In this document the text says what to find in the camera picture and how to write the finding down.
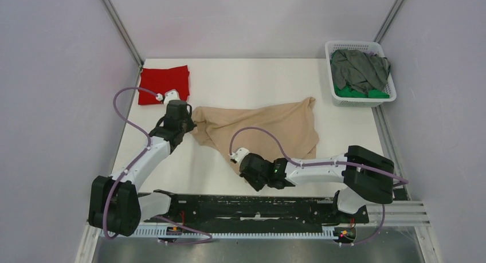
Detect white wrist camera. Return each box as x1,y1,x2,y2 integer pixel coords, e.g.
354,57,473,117
229,147,250,164
162,89,181,104

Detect beige t shirt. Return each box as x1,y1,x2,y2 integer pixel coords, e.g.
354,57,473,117
192,97,319,174

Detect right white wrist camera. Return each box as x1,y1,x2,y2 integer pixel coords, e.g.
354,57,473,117
229,147,250,164

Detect right aluminium table rail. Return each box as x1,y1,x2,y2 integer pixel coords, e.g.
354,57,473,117
372,105,406,179

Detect folded red t shirt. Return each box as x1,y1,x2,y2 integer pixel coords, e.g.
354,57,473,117
139,65,190,100

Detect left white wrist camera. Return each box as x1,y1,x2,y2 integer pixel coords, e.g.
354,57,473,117
162,89,181,104

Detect white slotted cable duct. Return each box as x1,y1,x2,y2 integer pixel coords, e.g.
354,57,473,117
99,225,337,240

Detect grey t shirt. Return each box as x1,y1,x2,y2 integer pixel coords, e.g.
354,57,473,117
330,49,391,93

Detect right aluminium frame post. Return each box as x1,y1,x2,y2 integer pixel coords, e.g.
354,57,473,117
374,0,406,43

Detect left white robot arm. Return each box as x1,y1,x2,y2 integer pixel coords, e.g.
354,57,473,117
88,100,195,238

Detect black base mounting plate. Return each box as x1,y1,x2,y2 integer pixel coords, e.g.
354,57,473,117
164,194,369,233

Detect green t shirt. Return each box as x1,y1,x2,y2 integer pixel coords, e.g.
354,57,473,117
334,84,390,99

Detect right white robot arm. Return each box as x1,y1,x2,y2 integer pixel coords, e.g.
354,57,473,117
230,146,394,222

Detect left aluminium frame post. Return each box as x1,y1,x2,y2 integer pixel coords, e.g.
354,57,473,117
100,0,144,68

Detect white plastic laundry basket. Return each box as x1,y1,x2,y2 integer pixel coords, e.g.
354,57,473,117
325,41,397,107

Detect aluminium frame post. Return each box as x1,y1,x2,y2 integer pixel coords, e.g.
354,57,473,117
374,0,406,43
100,0,144,68

